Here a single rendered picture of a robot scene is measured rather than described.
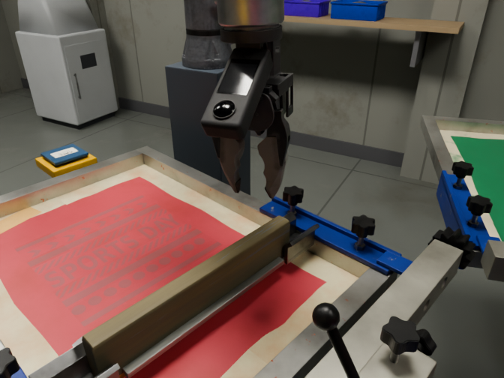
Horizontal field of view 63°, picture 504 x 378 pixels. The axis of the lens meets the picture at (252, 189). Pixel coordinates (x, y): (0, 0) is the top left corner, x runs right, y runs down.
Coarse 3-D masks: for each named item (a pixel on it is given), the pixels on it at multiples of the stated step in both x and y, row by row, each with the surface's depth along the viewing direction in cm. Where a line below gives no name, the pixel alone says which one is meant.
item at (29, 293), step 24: (48, 216) 94; (72, 216) 94; (0, 240) 86; (24, 240) 86; (0, 264) 79; (24, 264) 79; (24, 288) 73; (48, 288) 73; (24, 312) 68; (48, 312) 68; (120, 312) 68; (48, 336) 64; (72, 336) 64; (192, 336) 64; (216, 336) 64; (168, 360) 60; (192, 360) 60; (216, 360) 60
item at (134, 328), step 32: (288, 224) 73; (224, 256) 64; (256, 256) 69; (160, 288) 58; (192, 288) 60; (224, 288) 66; (128, 320) 53; (160, 320) 57; (96, 352) 50; (128, 352) 54
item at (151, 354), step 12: (276, 264) 73; (252, 276) 70; (264, 276) 71; (240, 288) 68; (228, 300) 65; (204, 312) 63; (216, 312) 64; (192, 324) 61; (168, 336) 59; (180, 336) 59; (156, 348) 57; (168, 348) 58; (144, 360) 55; (132, 372) 54
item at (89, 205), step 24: (120, 192) 103; (144, 192) 103; (192, 216) 94; (216, 240) 86; (192, 264) 79; (288, 264) 79; (264, 288) 73; (288, 288) 73; (312, 288) 73; (240, 312) 68; (264, 312) 68; (288, 312) 68; (240, 336) 64
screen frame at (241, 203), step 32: (128, 160) 113; (160, 160) 111; (32, 192) 96; (64, 192) 102; (224, 192) 96; (320, 256) 81; (352, 288) 68; (384, 288) 71; (352, 320) 64; (288, 352) 57; (320, 352) 58
